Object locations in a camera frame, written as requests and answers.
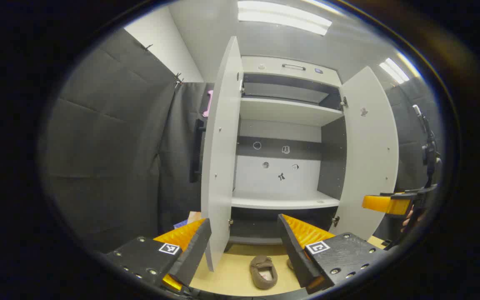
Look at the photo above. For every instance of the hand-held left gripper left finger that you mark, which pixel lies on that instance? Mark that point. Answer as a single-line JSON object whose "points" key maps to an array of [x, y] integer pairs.
{"points": [[190, 254]]}

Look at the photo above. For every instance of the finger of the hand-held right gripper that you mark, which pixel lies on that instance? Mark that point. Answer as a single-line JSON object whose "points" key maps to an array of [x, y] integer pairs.
{"points": [[386, 204]]}

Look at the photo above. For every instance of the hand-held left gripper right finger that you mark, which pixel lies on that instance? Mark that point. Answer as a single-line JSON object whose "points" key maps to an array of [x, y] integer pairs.
{"points": [[296, 254]]}

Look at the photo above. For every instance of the brown fuzzy shoe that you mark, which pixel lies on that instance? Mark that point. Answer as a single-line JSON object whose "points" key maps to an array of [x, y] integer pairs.
{"points": [[290, 264], [261, 266]]}

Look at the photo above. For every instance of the black backdrop cloth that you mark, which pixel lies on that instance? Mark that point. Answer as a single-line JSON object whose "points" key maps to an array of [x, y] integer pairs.
{"points": [[111, 146]]}

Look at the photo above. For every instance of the black cloth clip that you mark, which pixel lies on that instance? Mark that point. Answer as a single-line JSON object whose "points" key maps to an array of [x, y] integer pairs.
{"points": [[178, 79], [147, 47]]}

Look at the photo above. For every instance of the long ceiling light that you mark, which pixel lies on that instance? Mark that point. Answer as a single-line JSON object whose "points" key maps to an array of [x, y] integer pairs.
{"points": [[281, 16]]}

